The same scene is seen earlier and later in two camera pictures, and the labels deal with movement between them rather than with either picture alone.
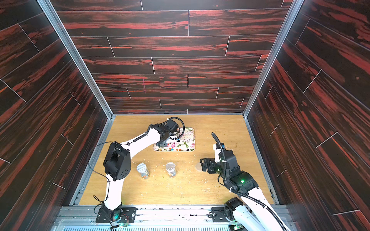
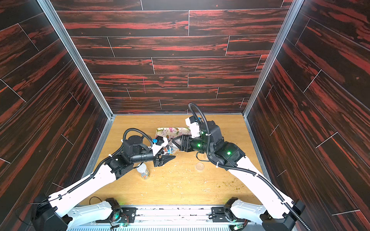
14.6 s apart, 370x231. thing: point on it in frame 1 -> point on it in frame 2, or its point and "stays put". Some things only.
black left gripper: (162, 145) -> (161, 162)
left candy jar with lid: (141, 168) stays put
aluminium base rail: (149, 218) stays put
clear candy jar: (170, 167) -> (170, 148)
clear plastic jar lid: (198, 167) stays put
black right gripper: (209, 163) -> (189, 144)
